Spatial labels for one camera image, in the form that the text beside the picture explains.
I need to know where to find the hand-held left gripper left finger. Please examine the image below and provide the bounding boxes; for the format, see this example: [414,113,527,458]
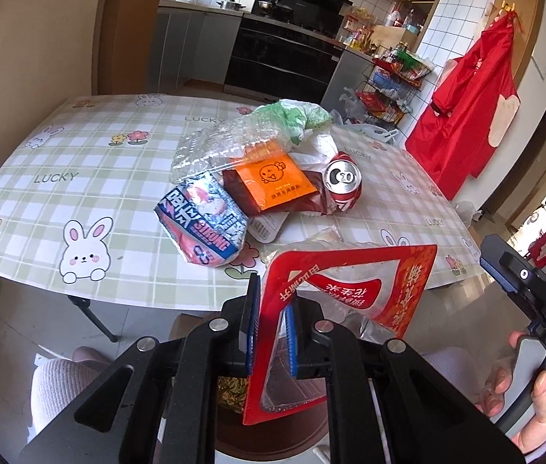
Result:
[17,273,261,464]

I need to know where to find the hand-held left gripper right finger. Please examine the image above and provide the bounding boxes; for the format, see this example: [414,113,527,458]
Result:
[285,297,527,464]

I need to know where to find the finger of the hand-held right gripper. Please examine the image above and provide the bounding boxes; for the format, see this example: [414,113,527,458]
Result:
[479,234,546,300]

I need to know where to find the red clear snack bag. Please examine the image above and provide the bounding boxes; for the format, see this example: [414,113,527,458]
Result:
[243,244,438,427]

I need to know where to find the dark red wrapper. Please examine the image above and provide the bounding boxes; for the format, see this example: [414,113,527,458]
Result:
[222,167,336,217]

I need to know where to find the person's right hand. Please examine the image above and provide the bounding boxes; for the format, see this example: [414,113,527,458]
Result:
[476,331,546,455]

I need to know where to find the yellow green wrapper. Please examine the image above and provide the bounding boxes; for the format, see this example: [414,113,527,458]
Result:
[217,376,249,414]

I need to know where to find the blue pink snack wrapper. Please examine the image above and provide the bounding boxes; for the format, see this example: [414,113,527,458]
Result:
[153,174,249,269]

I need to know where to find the person's right leg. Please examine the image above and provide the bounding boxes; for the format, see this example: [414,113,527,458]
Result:
[420,348,491,407]

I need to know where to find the person's leg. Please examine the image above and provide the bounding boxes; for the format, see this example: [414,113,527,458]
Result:
[30,345,123,438]
[420,348,491,407]

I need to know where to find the orange packet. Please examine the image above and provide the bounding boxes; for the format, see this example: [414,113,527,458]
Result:
[235,151,316,212]

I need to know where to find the crushed red soda can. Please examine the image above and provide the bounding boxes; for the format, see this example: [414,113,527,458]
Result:
[323,151,365,212]

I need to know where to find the black table leg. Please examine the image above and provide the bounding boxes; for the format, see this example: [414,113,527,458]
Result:
[67,296,119,343]

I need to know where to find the red apron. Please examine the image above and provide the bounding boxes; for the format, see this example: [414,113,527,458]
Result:
[404,2,520,200]

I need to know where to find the person's left leg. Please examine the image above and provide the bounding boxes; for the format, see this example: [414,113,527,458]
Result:
[30,345,123,438]

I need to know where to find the green white plastic bag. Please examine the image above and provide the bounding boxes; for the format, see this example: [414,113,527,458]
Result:
[258,99,334,146]

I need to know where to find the clear plastic bag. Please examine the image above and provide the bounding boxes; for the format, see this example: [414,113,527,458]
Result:
[338,88,368,124]

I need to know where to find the grey narrow cabinet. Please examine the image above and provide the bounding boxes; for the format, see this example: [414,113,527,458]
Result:
[323,48,375,107]

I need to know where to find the wooden counter box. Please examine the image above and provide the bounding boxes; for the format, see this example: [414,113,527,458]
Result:
[372,24,421,51]

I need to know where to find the black built-in oven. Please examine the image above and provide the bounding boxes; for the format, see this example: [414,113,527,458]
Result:
[223,12,346,102]

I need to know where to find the grey kitchen cabinets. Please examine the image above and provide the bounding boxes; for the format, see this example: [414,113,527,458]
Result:
[149,7,243,89]

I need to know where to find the black wok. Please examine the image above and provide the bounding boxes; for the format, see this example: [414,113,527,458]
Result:
[257,0,293,16]

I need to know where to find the brown wooden partition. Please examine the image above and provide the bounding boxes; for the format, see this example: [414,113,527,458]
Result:
[90,0,169,97]

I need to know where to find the beige refrigerator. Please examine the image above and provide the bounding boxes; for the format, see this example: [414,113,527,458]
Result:
[0,0,109,184]

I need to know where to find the white handled shopping bag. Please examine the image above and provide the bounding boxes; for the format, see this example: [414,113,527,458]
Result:
[345,123,399,143]

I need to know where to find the black wire snack rack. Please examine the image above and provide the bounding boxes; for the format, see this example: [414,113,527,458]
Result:
[345,46,435,131]

